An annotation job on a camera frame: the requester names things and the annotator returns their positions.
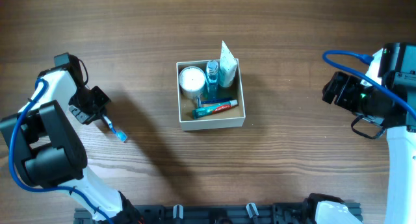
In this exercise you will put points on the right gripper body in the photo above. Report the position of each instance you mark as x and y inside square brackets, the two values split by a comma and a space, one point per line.
[333, 88]

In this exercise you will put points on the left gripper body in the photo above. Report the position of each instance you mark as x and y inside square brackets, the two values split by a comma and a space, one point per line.
[94, 108]

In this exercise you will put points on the blue white toothbrush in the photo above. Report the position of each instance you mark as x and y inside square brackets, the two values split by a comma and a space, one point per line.
[119, 134]

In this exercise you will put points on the white round cotton swab jar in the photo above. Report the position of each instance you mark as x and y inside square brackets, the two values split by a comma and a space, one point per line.
[192, 82]

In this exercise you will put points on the blue disposable razor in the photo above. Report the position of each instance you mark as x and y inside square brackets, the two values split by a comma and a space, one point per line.
[200, 103]

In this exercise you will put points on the red green toothpaste tube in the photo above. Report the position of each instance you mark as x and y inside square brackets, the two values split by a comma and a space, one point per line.
[213, 109]

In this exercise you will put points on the white floral squeeze tube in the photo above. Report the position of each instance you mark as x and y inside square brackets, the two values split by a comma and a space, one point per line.
[228, 67]

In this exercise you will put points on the blue mouthwash bottle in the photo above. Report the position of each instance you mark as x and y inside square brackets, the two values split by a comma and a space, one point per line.
[211, 74]

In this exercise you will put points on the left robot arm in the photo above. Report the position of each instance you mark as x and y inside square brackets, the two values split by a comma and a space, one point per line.
[45, 153]

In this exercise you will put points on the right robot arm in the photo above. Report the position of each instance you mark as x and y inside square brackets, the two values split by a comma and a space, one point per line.
[380, 89]

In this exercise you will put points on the white square cardboard box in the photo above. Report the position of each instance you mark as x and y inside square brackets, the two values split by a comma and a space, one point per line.
[233, 117]

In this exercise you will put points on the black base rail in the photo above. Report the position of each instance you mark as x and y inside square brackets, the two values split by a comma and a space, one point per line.
[267, 214]

